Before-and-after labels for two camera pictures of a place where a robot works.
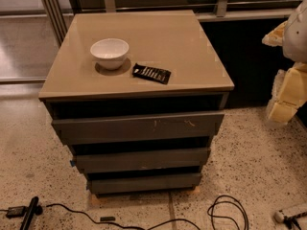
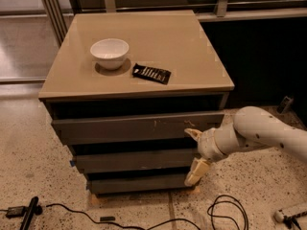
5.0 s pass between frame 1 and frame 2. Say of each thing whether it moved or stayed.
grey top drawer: stayed
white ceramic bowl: stayed
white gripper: moved
